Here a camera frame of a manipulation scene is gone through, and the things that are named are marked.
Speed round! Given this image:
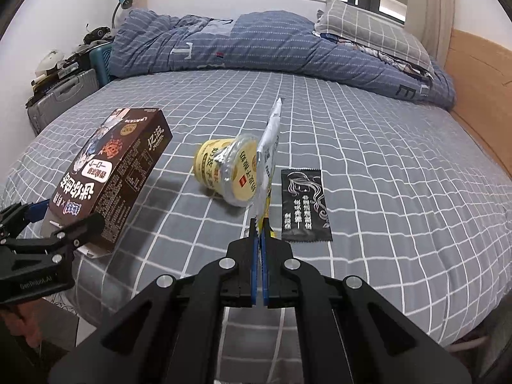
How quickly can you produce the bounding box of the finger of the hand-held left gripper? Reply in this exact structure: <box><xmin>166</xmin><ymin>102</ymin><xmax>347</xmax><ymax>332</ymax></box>
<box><xmin>0</xmin><ymin>213</ymin><xmax>105</xmax><ymax>262</ymax></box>
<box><xmin>0</xmin><ymin>201</ymin><xmax>51</xmax><ymax>241</ymax></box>

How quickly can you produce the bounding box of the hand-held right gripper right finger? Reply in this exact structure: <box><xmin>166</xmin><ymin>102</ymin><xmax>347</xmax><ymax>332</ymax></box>
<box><xmin>262</xmin><ymin>228</ymin><xmax>473</xmax><ymax>384</ymax></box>

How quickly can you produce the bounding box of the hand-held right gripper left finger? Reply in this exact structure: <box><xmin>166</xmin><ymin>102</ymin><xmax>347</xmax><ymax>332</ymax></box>
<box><xmin>48</xmin><ymin>218</ymin><xmax>260</xmax><ymax>384</ymax></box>

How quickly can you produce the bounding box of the brown printed carton box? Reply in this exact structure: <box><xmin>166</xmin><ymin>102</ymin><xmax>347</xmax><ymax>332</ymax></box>
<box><xmin>40</xmin><ymin>107</ymin><xmax>173</xmax><ymax>259</ymax></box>

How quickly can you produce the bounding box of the person's left hand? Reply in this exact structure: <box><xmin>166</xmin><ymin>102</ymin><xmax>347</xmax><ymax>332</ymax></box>
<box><xmin>0</xmin><ymin>304</ymin><xmax>44</xmax><ymax>348</ymax></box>

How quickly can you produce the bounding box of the black sachet packet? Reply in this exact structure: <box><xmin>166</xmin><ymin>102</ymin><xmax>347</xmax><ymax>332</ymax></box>
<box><xmin>280</xmin><ymin>168</ymin><xmax>333</xmax><ymax>243</ymax></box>

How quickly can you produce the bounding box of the grey hard suitcase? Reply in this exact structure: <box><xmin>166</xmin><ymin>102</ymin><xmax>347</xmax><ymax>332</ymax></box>
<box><xmin>26</xmin><ymin>68</ymin><xmax>100</xmax><ymax>137</ymax></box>

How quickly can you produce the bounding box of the yellow yogurt cup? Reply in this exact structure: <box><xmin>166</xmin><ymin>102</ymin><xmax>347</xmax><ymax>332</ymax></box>
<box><xmin>194</xmin><ymin>134</ymin><xmax>260</xmax><ymax>208</ymax></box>

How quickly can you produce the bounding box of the white plastic bag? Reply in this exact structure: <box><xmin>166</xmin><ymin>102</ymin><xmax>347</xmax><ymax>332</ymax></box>
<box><xmin>34</xmin><ymin>49</ymin><xmax>67</xmax><ymax>76</ymax></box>

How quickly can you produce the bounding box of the grey checked bed sheet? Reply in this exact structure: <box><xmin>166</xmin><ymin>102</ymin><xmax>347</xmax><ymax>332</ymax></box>
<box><xmin>0</xmin><ymin>68</ymin><xmax>512</xmax><ymax>345</ymax></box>

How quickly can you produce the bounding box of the teal hard suitcase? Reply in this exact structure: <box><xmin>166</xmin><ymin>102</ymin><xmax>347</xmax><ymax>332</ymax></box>
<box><xmin>89</xmin><ymin>44</ymin><xmax>115</xmax><ymax>86</ymax></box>

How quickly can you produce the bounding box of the black clutter pile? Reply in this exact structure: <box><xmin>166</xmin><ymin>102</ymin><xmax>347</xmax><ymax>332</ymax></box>
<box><xmin>82</xmin><ymin>26</ymin><xmax>113</xmax><ymax>45</ymax></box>

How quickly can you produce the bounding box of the blue desk lamp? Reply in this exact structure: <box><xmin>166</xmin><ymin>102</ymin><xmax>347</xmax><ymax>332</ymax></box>
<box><xmin>111</xmin><ymin>0</ymin><xmax>134</xmax><ymax>35</ymax></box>

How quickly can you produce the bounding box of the blue striped quilt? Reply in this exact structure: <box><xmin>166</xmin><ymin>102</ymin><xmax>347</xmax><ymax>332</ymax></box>
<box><xmin>108</xmin><ymin>8</ymin><xmax>457</xmax><ymax>108</ymax></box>

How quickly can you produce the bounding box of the grey checked pillow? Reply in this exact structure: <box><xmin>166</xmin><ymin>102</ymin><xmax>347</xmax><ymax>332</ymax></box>
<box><xmin>314</xmin><ymin>0</ymin><xmax>435</xmax><ymax>75</ymax></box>

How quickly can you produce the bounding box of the wooden headboard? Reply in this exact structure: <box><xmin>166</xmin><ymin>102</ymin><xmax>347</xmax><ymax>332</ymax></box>
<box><xmin>442</xmin><ymin>28</ymin><xmax>512</xmax><ymax>177</ymax></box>

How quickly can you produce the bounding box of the beige curtain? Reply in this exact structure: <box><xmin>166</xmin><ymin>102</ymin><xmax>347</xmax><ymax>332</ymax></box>
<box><xmin>404</xmin><ymin>0</ymin><xmax>457</xmax><ymax>68</ymax></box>

